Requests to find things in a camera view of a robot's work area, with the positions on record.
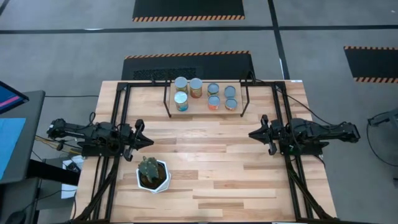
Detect tall green beans can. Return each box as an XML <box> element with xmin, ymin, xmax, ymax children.
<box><xmin>174</xmin><ymin>76</ymin><xmax>189</xmax><ymax>94</ymax></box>

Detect short orange can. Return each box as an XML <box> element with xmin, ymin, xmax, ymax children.
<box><xmin>207</xmin><ymin>95</ymin><xmax>221</xmax><ymax>111</ymax></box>

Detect wooden shelf with black legs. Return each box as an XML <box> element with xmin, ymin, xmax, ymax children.
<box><xmin>163</xmin><ymin>79</ymin><xmax>251</xmax><ymax>119</ymax></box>

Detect white hexagonal plant pot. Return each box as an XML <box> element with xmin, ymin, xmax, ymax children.
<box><xmin>136</xmin><ymin>159</ymin><xmax>172</xmax><ymax>194</ymax></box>

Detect black hazard-striped floor mat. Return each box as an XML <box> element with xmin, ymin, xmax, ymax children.
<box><xmin>343</xmin><ymin>45</ymin><xmax>398</xmax><ymax>84</ymax></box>
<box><xmin>132</xmin><ymin>0</ymin><xmax>246</xmax><ymax>22</ymax></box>

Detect monitor with pink-blue screen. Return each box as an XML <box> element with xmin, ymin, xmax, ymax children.
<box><xmin>0</xmin><ymin>80</ymin><xmax>30</xmax><ymax>115</ymax></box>

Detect blue sheet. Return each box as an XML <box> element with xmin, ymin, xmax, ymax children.
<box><xmin>0</xmin><ymin>117</ymin><xmax>27</xmax><ymax>181</ymax></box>

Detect black desk beam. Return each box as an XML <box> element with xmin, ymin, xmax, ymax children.
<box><xmin>26</xmin><ymin>158</ymin><xmax>81</xmax><ymax>187</ymax></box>

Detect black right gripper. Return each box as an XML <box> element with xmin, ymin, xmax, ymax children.
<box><xmin>248</xmin><ymin>114</ymin><xmax>292</xmax><ymax>156</ymax></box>

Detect white papers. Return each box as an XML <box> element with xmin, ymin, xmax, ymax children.
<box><xmin>60</xmin><ymin>154</ymin><xmax>85</xmax><ymax>200</ymax></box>

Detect short green-yellow label can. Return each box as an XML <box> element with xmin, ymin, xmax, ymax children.
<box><xmin>206</xmin><ymin>82</ymin><xmax>220</xmax><ymax>96</ymax></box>

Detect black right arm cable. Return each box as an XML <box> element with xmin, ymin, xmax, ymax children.
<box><xmin>275</xmin><ymin>86</ymin><xmax>346</xmax><ymax>128</ymax></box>

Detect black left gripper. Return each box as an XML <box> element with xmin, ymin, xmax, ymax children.
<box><xmin>116</xmin><ymin>119</ymin><xmax>155</xmax><ymax>162</ymax></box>

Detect black aluminium table frame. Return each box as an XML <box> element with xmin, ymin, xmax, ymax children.
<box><xmin>70</xmin><ymin>79</ymin><xmax>341</xmax><ymax>223</ymax></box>

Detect grey stand with cable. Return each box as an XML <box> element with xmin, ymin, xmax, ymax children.
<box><xmin>366</xmin><ymin>107</ymin><xmax>398</xmax><ymax>166</ymax></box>

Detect black computer mouse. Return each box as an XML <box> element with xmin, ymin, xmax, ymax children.
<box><xmin>4</xmin><ymin>210</ymin><xmax>28</xmax><ymax>224</ymax></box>

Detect short yellow-red label can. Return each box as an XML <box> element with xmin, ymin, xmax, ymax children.
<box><xmin>224</xmin><ymin>97</ymin><xmax>238</xmax><ymax>111</ymax></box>

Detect black mat with textured patch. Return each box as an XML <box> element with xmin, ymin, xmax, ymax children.
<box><xmin>121</xmin><ymin>50</ymin><xmax>256</xmax><ymax>81</ymax></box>

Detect yellow and black cable bundle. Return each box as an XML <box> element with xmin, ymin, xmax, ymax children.
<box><xmin>34</xmin><ymin>134</ymin><xmax>91</xmax><ymax>156</ymax></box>

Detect green cactus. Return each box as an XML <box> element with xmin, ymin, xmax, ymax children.
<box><xmin>137</xmin><ymin>156</ymin><xmax>160</xmax><ymax>184</ymax></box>

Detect grey desk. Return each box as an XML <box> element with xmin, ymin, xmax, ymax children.
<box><xmin>0</xmin><ymin>90</ymin><xmax>47</xmax><ymax>185</ymax></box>

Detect short blue floral can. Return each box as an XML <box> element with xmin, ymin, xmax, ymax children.
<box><xmin>224</xmin><ymin>85</ymin><xmax>237</xmax><ymax>99</ymax></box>

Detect tall tomatoes can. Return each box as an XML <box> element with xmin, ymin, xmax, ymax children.
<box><xmin>174</xmin><ymin>91</ymin><xmax>189</xmax><ymax>112</ymax></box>

